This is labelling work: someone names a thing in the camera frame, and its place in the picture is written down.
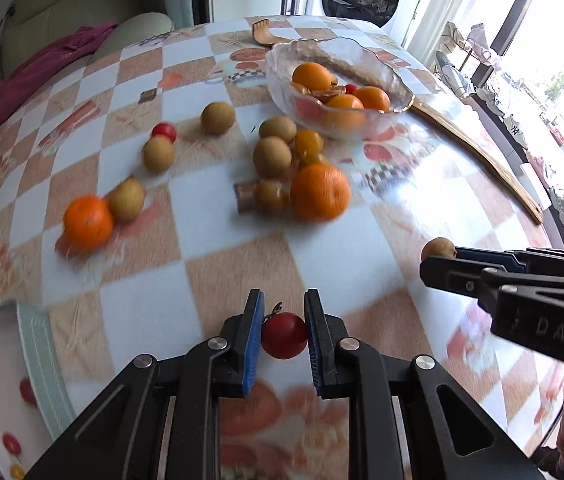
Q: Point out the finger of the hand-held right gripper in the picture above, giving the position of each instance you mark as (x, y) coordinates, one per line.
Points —
(449, 275)
(487, 257)

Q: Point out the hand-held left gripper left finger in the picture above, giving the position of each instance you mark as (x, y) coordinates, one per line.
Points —
(253, 350)

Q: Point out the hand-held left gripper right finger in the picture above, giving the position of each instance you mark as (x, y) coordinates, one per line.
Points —
(314, 355)

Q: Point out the red cherry tomato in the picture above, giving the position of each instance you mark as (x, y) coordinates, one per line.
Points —
(11, 442)
(284, 335)
(27, 391)
(164, 131)
(350, 89)

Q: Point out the yellow cherry tomato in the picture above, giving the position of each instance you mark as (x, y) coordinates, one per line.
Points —
(308, 141)
(314, 159)
(17, 471)

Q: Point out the white sneaker with black logo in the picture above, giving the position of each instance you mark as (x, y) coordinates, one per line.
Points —
(514, 130)

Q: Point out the orange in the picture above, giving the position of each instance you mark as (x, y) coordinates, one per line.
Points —
(88, 222)
(344, 112)
(320, 192)
(312, 76)
(373, 97)

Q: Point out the grey and white sneaker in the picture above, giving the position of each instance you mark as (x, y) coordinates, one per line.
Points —
(492, 97)

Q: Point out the clear glass bowl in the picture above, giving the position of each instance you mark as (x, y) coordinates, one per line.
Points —
(287, 60)

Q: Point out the long wooden back scratcher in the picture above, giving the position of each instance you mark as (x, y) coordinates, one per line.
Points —
(263, 35)

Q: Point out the magenta cloth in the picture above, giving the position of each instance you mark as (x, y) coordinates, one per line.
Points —
(37, 75)

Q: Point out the black window frame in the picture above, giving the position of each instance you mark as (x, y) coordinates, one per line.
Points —
(517, 10)

